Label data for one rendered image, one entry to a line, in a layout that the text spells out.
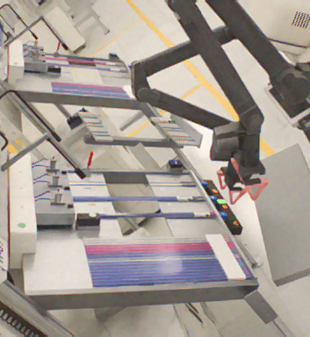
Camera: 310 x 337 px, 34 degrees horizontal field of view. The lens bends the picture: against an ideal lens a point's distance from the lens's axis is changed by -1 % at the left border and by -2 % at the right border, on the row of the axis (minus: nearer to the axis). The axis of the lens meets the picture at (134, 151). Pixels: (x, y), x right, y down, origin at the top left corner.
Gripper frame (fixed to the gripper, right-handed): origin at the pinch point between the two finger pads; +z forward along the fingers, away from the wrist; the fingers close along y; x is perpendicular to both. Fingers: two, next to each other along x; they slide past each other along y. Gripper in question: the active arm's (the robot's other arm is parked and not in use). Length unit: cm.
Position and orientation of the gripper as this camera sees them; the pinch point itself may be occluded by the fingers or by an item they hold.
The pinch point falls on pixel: (227, 195)
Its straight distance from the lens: 188.4
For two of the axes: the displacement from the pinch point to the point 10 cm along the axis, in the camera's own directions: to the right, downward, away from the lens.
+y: 2.2, 4.9, -8.4
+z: -1.3, 8.7, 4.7
